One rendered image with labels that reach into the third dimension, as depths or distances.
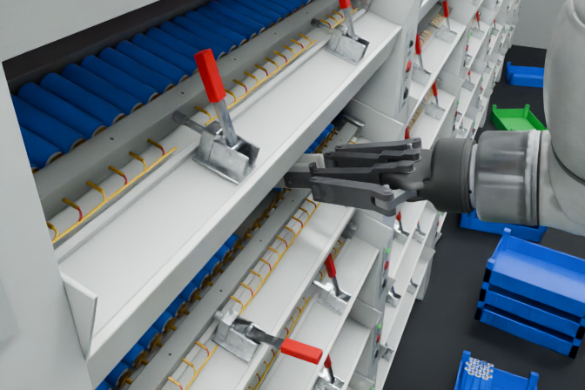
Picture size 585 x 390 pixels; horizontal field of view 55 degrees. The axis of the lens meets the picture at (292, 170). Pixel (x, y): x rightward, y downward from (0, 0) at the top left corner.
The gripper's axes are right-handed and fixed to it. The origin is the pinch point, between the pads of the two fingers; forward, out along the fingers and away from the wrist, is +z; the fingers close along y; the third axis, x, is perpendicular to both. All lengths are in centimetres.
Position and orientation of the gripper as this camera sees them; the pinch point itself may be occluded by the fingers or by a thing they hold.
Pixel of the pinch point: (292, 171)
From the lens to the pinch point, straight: 64.3
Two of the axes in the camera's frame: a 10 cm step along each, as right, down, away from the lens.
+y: 4.1, -4.7, 7.8
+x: -1.9, -8.8, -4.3
